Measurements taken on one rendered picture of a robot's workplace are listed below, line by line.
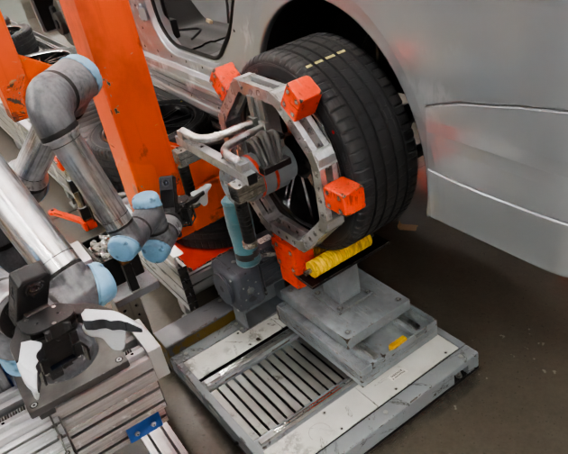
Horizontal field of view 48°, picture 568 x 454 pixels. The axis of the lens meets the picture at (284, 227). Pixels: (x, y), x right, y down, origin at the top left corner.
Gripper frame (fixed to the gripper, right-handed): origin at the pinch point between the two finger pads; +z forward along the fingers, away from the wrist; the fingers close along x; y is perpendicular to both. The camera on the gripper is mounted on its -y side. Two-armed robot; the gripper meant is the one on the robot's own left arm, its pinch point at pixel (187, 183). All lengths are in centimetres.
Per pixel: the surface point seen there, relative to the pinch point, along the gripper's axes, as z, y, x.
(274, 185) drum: -4.5, 0.1, 29.0
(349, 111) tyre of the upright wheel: -6, -22, 54
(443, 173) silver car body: -18, -8, 78
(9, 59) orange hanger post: 152, -4, -151
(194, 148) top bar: -5.2, -14.5, 7.3
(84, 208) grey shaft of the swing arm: 98, 64, -105
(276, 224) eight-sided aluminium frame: 5.9, 21.0, 24.0
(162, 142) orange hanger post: 17.5, -6.8, -12.6
